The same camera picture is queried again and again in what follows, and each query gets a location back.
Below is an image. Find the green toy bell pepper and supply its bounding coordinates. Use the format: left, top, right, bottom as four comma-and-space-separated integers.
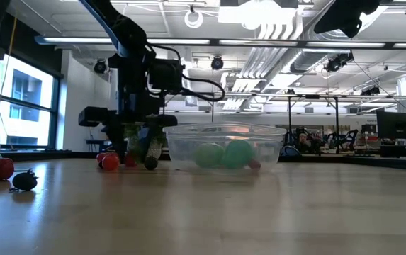
220, 139, 256, 170

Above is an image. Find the black metal rig frame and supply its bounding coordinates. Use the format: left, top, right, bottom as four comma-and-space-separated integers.
286, 93, 341, 146
162, 91, 215, 123

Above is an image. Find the long rig light bar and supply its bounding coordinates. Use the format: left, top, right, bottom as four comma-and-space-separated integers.
34, 35, 406, 50

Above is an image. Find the black robot arms cluster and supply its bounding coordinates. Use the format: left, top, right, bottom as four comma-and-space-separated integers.
312, 126, 361, 154

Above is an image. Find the red toy strawberry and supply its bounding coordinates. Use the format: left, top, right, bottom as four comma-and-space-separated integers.
124, 152, 140, 168

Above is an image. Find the white conduit bundle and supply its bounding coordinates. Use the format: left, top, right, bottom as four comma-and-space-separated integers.
239, 13, 306, 81

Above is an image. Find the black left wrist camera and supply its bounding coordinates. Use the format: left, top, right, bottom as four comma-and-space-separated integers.
148, 59, 186, 92

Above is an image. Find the clear plastic tupperware container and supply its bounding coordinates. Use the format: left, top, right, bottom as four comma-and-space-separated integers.
162, 122, 288, 174

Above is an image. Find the blue rounded object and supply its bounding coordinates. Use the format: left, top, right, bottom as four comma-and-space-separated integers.
281, 144, 301, 158

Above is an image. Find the large dark-framed window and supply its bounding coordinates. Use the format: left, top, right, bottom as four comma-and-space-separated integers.
0, 52, 62, 150

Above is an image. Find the dark office desk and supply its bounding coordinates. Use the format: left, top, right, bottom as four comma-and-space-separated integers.
361, 143, 406, 160
84, 138, 113, 154

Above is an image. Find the toy blackberry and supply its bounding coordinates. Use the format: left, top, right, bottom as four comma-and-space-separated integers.
9, 169, 40, 193
143, 156, 160, 171

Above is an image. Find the black hanging camera cluster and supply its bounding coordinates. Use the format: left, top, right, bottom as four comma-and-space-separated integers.
324, 51, 355, 74

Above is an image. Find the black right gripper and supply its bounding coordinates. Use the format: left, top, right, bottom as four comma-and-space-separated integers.
313, 0, 384, 39

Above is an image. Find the green artificial potted plant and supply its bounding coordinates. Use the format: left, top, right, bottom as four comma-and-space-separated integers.
123, 122, 164, 162

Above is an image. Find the silver ribbed air duct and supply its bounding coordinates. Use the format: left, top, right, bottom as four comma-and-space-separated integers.
289, 21, 391, 74

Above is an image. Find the white cable coil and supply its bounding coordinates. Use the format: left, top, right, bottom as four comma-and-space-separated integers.
184, 9, 204, 29

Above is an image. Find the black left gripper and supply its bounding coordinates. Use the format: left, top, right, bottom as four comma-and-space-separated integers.
78, 67, 178, 162

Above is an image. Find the person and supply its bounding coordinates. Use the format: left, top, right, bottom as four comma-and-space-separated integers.
296, 129, 313, 152

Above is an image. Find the round red toy tomato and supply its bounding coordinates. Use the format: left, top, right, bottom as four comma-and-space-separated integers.
101, 154, 122, 172

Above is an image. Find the black round spotlight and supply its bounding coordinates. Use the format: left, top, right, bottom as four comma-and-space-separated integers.
210, 55, 225, 71
94, 59, 108, 74

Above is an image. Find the light green toy lime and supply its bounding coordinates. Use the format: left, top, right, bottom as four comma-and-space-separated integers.
192, 142, 226, 169

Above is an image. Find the black computer monitor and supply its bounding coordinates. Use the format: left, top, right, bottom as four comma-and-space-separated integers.
376, 111, 406, 140

